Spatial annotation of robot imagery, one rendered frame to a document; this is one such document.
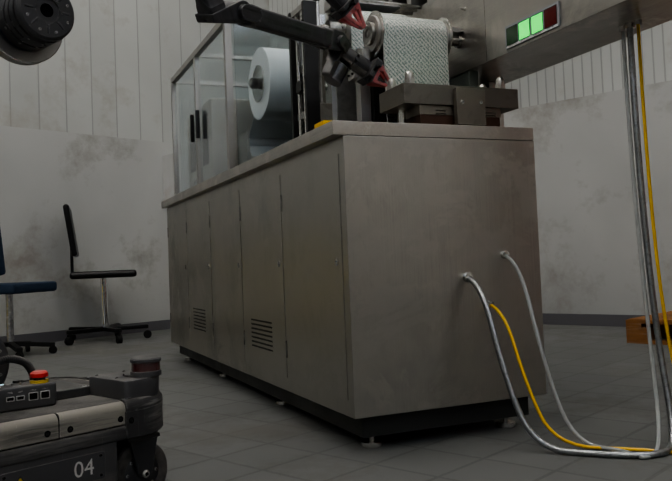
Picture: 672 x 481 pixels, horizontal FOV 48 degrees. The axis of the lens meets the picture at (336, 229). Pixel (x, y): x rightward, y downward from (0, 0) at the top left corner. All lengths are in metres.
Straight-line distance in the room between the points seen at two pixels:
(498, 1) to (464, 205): 0.69
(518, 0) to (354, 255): 0.94
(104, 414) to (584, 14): 1.56
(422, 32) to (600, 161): 3.19
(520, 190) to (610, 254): 3.23
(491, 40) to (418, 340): 1.00
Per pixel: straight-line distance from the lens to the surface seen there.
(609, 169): 5.56
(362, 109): 2.49
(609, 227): 5.54
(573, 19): 2.25
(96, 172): 6.39
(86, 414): 1.69
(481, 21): 2.61
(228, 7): 2.07
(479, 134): 2.29
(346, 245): 2.05
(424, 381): 2.17
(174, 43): 7.06
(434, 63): 2.56
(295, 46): 2.89
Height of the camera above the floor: 0.52
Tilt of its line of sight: 2 degrees up
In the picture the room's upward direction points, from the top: 2 degrees counter-clockwise
